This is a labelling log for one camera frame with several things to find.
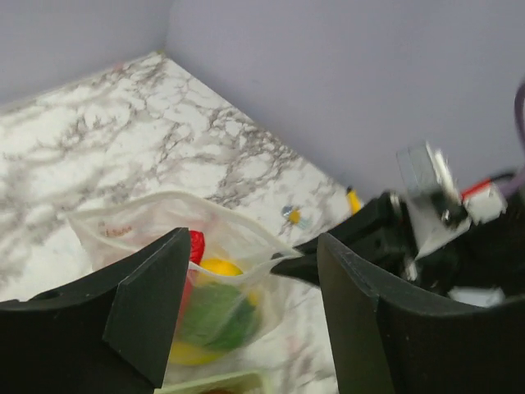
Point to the pale green plastic basket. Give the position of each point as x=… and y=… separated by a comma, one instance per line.
x=240, y=382

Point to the yellow marker pen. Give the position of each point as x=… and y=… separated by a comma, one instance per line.
x=354, y=201

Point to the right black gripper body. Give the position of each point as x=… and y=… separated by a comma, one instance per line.
x=485, y=256

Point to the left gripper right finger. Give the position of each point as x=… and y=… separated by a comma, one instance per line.
x=389, y=336

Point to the yellow banana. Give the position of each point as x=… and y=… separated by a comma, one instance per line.
x=189, y=355

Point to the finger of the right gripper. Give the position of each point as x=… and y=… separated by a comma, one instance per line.
x=303, y=268

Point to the red bell pepper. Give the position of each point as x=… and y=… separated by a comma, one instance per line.
x=197, y=246

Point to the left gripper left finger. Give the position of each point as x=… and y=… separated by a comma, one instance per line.
x=109, y=330

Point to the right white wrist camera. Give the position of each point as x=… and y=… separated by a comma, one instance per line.
x=439, y=212

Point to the green bell pepper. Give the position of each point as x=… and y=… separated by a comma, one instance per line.
x=218, y=317

